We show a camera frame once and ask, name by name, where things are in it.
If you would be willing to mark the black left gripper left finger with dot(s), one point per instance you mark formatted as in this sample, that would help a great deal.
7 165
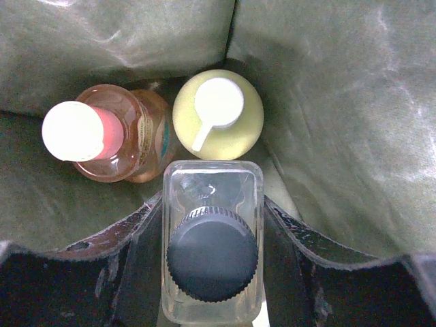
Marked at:
112 278

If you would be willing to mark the yellow-green lotion bottle white cap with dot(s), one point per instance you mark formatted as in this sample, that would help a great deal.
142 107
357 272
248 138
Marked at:
218 115

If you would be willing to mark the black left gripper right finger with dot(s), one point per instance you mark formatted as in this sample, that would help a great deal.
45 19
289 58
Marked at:
312 280

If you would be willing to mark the clear square bottle black label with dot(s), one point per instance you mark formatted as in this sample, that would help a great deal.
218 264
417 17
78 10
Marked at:
212 242

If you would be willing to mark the orange soap bottle pink cap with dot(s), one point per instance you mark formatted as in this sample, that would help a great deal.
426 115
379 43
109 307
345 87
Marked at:
112 134

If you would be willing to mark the green canvas bag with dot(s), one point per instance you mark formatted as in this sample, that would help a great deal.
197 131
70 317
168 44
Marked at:
348 88

